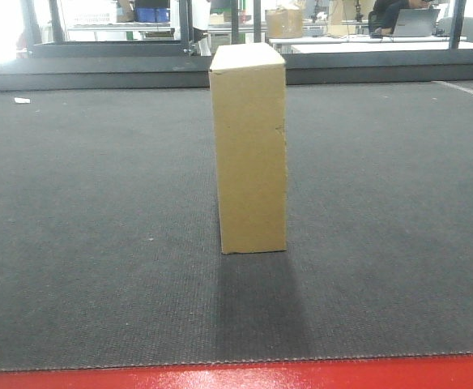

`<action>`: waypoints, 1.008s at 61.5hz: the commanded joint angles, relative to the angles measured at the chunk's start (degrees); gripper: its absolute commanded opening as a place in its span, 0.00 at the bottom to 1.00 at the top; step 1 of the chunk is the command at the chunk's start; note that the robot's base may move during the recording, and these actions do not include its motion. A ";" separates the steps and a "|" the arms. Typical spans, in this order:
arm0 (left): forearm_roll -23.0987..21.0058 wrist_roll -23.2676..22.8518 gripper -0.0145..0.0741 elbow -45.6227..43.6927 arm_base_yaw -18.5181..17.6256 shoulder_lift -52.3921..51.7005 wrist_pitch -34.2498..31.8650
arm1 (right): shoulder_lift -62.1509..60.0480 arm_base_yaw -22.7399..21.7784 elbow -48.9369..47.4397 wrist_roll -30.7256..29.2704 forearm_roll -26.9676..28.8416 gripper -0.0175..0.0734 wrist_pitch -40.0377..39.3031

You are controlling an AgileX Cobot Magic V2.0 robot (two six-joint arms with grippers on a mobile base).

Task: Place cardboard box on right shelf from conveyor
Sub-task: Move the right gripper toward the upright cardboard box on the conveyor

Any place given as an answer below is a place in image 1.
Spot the tall brown cardboard box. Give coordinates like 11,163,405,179
209,43,288,254

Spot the dark grey conveyor belt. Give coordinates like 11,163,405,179
0,81,473,371

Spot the background brown cardboard box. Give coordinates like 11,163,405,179
265,8,303,39

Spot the red conveyor edge strip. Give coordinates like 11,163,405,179
0,355,473,388

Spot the white background table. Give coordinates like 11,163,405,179
269,35,450,54

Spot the blue plastic crate background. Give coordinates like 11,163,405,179
135,7,170,23

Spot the seated person in black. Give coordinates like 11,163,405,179
373,0,430,36

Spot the small white paper scrap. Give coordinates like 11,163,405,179
14,97,31,105

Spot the silver open laptop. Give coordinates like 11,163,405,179
393,8,440,37

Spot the black conveyor side rail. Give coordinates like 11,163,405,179
0,48,473,92

